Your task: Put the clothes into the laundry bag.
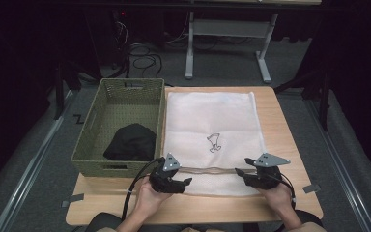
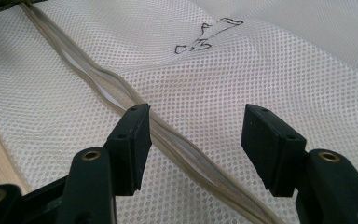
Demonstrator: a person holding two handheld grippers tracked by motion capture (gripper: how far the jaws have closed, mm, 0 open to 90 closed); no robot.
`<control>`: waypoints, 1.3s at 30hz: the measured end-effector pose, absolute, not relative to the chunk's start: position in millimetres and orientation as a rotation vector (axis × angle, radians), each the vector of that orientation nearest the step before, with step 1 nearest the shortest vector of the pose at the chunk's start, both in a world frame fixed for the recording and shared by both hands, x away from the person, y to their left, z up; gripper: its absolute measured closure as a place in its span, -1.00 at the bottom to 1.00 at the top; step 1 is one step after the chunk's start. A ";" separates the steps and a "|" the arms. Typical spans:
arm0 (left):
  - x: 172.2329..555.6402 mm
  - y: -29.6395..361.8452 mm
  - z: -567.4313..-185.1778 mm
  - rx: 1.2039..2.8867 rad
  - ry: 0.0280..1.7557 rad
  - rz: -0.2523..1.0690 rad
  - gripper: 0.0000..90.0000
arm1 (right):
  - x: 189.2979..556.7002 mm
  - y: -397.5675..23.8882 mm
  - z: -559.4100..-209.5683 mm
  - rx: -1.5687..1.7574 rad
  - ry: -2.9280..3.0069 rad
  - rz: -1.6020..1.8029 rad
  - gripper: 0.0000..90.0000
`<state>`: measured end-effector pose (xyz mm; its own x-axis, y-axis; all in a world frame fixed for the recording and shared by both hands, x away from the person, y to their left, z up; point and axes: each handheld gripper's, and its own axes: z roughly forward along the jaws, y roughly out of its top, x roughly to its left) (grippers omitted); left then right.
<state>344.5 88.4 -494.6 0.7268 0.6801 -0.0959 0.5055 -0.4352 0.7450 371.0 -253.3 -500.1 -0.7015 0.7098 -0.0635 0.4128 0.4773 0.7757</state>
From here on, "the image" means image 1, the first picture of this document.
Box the metal floor rail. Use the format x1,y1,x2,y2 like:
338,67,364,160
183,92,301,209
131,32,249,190
0,90,75,232
302,96,371,232

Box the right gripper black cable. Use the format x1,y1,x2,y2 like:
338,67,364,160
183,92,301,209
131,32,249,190
278,178,298,205

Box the green woven basket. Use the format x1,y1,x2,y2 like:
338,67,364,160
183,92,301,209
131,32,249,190
71,77,166,178

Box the black cloth garment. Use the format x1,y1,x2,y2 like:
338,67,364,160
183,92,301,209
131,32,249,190
102,123,157,162

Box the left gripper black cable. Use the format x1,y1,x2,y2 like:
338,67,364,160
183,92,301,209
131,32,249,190
121,157,165,221

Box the person's left leg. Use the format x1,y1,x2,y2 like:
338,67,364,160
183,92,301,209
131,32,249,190
85,212,124,232

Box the person's left hand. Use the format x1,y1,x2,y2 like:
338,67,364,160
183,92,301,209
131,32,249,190
134,176,174,220

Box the black metal stand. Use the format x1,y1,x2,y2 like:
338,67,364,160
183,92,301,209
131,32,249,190
52,61,82,121
273,69,333,132

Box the grey-legged desk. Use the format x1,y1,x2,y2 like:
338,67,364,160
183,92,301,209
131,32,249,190
185,0,323,84

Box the person's leg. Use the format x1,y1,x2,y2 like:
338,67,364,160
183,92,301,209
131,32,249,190
85,212,124,232
294,209,324,227

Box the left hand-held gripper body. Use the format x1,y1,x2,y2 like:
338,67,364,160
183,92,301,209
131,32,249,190
148,152,182,193

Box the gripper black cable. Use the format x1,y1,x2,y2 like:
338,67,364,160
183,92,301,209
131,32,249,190
121,157,165,221
278,178,298,205

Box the person's right hand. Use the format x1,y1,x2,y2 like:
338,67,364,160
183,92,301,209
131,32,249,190
255,183,296,218

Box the grey tape strip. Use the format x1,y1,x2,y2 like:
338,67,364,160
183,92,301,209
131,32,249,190
61,192,85,208
302,183,322,194

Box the tangle of floor cables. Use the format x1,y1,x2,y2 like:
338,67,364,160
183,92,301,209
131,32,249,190
110,18,187,80

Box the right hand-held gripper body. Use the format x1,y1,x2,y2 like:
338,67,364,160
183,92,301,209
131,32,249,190
243,153,292,190

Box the white mesh laundry bag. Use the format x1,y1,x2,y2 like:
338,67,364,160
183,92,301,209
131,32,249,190
162,91,269,197

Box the person's right leg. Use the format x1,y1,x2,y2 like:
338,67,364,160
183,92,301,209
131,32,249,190
294,209,324,227

